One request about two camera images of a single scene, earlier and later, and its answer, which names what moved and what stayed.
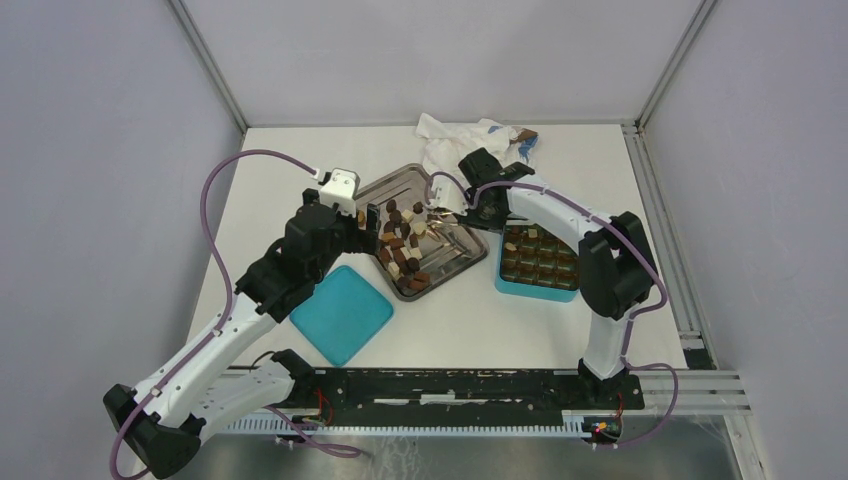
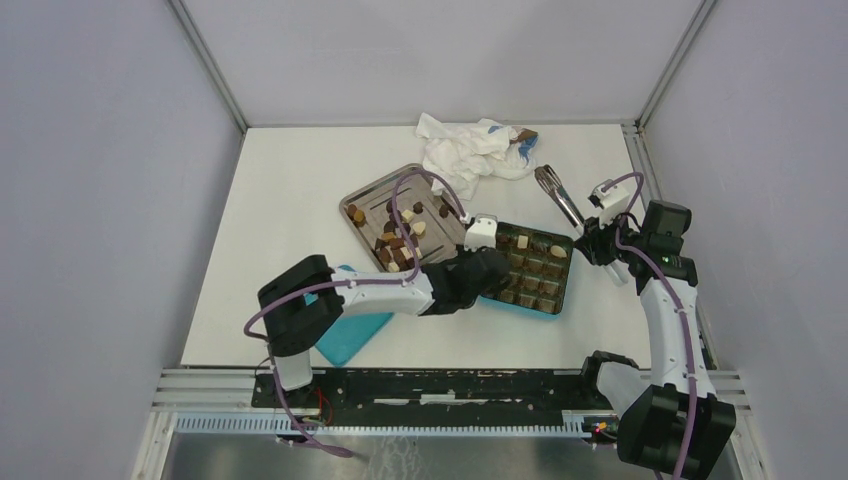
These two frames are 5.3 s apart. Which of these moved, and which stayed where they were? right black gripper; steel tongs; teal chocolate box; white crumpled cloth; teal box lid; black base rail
Moved: teal chocolate box; steel tongs; right black gripper
Stayed: teal box lid; black base rail; white crumpled cloth
